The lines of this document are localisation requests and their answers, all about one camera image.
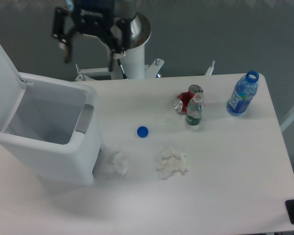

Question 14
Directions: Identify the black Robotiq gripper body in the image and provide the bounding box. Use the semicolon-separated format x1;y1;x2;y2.
72;0;117;50

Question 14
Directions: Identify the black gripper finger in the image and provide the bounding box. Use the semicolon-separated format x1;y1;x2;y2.
109;18;131;71
51;7;76;63

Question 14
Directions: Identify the white trash can lid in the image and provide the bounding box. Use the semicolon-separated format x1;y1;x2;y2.
0;45;25;131

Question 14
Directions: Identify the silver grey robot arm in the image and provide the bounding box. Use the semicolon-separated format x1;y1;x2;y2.
51;0;137;71

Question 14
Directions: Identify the crushed red soda can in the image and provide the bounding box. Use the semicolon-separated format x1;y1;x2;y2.
173;84;203;115

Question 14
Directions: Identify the clear white bottle cap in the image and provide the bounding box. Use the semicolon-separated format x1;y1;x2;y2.
156;115;167;123

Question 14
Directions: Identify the blue bottle cap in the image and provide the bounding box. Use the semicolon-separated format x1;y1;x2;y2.
137;126;149;138

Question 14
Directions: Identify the white plastic trash can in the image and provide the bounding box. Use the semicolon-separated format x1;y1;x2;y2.
0;73;103;186

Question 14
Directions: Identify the small clear green-label bottle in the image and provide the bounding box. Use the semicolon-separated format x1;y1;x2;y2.
185;92;204;126

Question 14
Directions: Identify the small crumpled white tissue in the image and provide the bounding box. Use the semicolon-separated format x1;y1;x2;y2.
110;151;129;176

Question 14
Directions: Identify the large blue drink bottle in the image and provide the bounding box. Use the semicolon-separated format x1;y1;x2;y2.
226;70;259;116

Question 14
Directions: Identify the large crumpled white tissue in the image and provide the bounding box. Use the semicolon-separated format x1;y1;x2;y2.
156;147;188;180

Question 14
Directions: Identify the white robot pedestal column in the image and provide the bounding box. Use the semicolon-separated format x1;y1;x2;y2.
120;12;151;79

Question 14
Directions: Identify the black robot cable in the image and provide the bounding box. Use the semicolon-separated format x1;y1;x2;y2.
117;52;128;80

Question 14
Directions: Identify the white metal base frame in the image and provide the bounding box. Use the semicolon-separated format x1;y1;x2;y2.
74;58;216;81

